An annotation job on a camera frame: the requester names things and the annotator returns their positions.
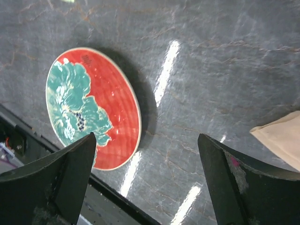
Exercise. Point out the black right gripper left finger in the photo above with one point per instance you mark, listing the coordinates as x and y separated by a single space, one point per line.
50 190

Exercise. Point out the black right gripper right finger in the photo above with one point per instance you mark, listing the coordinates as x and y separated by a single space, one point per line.
247 191

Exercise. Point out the beige crumpled cloth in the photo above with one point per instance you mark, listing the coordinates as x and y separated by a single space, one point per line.
282 137

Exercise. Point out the red teal floral plate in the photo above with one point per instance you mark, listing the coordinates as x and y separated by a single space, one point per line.
87 92

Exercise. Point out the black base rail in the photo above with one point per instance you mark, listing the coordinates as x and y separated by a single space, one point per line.
102 204

